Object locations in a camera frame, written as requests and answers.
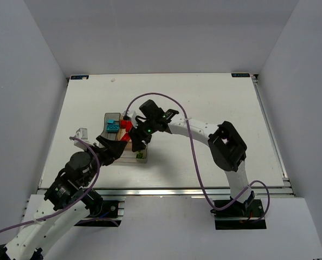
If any lime lego brick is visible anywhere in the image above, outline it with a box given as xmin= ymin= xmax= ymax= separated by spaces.
xmin=136 ymin=152 xmax=145 ymax=159

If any small red lego brick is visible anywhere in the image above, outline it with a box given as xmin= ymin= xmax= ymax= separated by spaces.
xmin=120 ymin=120 xmax=127 ymax=129

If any long cyan lego brick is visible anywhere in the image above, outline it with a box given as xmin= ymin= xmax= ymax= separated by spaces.
xmin=106 ymin=124 xmax=120 ymax=133

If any small cyan lego brick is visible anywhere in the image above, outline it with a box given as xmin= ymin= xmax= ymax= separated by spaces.
xmin=107 ymin=119 xmax=117 ymax=126

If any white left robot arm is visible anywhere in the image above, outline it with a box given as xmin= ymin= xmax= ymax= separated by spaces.
xmin=0 ymin=136 xmax=127 ymax=259

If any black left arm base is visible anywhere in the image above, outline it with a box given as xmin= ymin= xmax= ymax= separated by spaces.
xmin=75 ymin=190 xmax=125 ymax=228

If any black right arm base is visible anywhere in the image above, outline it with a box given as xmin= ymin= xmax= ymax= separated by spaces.
xmin=210 ymin=191 xmax=267 ymax=230

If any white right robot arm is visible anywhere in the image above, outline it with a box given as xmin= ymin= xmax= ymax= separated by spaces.
xmin=124 ymin=100 xmax=255 ymax=213

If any clear long front bin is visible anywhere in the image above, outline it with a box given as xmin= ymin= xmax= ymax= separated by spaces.
xmin=115 ymin=146 xmax=147 ymax=163

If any smoky grey plastic bin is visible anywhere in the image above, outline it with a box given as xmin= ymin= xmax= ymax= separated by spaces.
xmin=100 ymin=113 xmax=121 ymax=140

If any blue label left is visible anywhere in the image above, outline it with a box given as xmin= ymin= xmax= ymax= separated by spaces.
xmin=70 ymin=75 xmax=89 ymax=80

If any blue label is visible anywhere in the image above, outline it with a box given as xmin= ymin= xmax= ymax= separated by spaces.
xmin=231 ymin=73 xmax=250 ymax=78
xmin=70 ymin=75 xmax=89 ymax=80

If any blue label right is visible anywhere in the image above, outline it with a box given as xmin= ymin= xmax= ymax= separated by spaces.
xmin=231 ymin=73 xmax=250 ymax=78

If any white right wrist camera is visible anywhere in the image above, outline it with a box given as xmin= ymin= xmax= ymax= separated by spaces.
xmin=122 ymin=110 xmax=138 ymax=128

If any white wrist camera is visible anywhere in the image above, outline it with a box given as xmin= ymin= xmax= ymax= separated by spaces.
xmin=122 ymin=110 xmax=138 ymax=128
xmin=69 ymin=127 xmax=90 ymax=151

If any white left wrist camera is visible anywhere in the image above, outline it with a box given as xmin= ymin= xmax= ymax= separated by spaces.
xmin=69 ymin=127 xmax=90 ymax=151

